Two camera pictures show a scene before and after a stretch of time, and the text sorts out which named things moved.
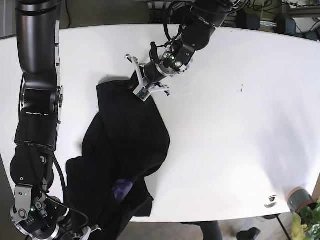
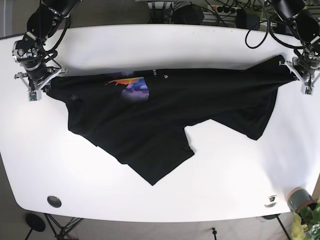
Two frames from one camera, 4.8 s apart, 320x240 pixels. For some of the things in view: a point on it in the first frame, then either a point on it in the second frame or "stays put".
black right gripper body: (175, 58) → (308, 62)
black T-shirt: (124, 139) → (138, 116)
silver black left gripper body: (37, 216) → (30, 55)
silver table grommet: (272, 201) stays put
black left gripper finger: (88, 230) → (34, 95)
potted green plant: (306, 214) stays put
